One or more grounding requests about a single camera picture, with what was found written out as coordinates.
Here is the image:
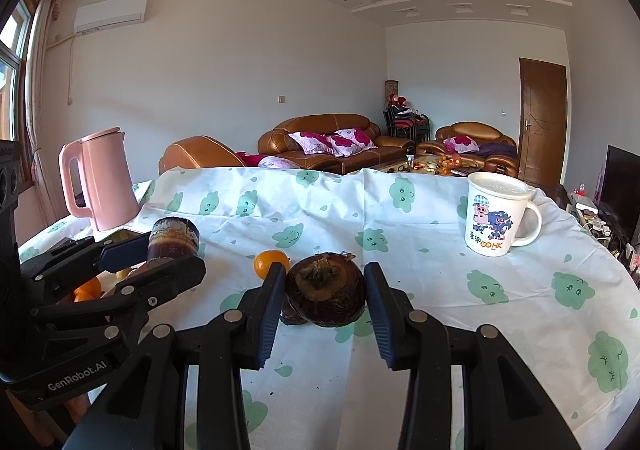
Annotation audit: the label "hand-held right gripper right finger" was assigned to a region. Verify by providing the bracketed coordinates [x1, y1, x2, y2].
[363, 261, 583, 450]

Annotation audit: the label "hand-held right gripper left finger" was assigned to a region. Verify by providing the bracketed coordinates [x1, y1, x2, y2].
[62, 261, 288, 450]

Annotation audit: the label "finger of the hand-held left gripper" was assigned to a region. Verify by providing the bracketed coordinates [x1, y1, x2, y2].
[19, 231, 151, 302]
[30, 255, 207, 332]

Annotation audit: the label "large orange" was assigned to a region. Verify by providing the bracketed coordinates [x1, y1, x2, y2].
[75, 277, 103, 298]

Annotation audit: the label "whole dark mangosteen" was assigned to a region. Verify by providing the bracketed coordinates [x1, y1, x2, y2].
[285, 252, 367, 328]

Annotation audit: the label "small orange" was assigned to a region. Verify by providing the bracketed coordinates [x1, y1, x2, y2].
[254, 250, 291, 281]

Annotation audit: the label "white tablecloth green cloud print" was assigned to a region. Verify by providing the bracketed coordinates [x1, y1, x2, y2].
[17, 165, 640, 450]

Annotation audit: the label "pink electric kettle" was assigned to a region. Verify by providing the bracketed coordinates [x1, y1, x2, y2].
[59, 126, 142, 232]

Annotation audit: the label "brown leather armchair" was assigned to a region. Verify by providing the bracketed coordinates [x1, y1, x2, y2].
[159, 136, 246, 176]

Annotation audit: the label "red blanket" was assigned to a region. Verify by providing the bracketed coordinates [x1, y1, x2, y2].
[235, 152, 293, 171]

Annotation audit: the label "white cartoon print mug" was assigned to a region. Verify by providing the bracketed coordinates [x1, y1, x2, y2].
[465, 172, 543, 258]

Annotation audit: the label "cluttered coffee table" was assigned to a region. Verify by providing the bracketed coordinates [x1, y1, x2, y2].
[372, 155, 481, 177]

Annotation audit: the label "beige curtain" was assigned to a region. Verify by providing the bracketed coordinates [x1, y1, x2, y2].
[22, 0, 63, 226]

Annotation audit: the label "pink floral pillow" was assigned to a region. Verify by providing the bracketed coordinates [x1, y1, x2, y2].
[445, 135, 480, 154]
[289, 131, 336, 156]
[327, 128, 377, 158]

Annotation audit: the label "stacked dark chairs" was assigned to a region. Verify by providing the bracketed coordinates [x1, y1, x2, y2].
[384, 105, 431, 141]

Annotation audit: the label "long brown leather sofa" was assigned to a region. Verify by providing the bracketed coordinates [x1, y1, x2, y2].
[257, 113, 416, 175]

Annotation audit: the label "purple blanket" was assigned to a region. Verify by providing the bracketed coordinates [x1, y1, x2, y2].
[477, 142, 518, 161]

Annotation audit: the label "short brown leather sofa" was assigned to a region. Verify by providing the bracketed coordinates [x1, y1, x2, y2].
[416, 121, 519, 176]

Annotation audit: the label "window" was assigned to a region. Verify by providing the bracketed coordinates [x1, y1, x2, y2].
[0, 0, 36, 141]

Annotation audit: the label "low television cabinet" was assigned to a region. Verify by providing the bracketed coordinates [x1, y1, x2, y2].
[555, 182, 640, 281]

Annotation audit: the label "brown wooden door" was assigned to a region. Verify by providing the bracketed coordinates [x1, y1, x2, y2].
[517, 57, 569, 183]

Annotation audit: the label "black television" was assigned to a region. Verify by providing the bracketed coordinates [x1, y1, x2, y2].
[597, 145, 640, 251]

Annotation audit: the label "white wall air conditioner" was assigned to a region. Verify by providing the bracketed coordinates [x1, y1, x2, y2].
[73, 0, 149, 34]

